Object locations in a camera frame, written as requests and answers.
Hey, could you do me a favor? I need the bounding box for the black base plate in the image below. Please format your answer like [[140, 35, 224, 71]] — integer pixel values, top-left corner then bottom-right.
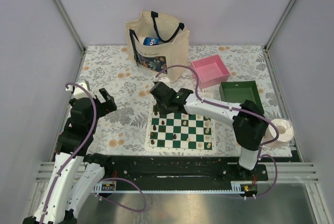
[[86, 153, 269, 192]]

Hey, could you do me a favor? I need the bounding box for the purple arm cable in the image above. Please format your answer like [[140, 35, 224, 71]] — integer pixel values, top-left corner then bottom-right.
[[38, 82, 148, 224], [155, 65, 279, 200]]

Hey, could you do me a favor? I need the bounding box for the pink plastic box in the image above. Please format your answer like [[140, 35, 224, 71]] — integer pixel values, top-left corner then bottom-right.
[[190, 54, 230, 89]]

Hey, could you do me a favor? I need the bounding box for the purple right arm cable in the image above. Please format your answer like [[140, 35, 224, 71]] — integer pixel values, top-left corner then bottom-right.
[[155, 65, 279, 200]]

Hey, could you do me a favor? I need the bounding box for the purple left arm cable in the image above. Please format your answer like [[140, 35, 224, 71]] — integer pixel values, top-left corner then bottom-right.
[[38, 82, 148, 224]]

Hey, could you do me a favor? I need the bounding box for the green plastic box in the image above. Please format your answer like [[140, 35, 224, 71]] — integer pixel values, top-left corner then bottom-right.
[[219, 80, 264, 114]]

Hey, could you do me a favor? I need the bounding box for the green white chess board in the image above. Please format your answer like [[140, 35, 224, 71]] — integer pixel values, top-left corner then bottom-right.
[[145, 97, 216, 155]]

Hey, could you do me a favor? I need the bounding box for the blue white bottle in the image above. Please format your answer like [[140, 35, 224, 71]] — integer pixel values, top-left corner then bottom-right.
[[143, 37, 161, 46]]

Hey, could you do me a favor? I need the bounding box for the beige canvas tote bag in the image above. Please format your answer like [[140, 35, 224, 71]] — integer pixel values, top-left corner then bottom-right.
[[126, 11, 190, 82]]

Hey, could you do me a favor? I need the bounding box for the white toilet paper roll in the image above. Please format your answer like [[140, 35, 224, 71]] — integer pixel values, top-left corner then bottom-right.
[[263, 119, 294, 149]]

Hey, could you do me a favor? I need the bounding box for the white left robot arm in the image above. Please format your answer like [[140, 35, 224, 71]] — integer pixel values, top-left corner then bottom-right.
[[23, 80, 117, 223]]

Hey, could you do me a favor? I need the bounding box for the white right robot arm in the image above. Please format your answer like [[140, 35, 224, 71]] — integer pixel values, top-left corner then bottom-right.
[[150, 81, 270, 180]]

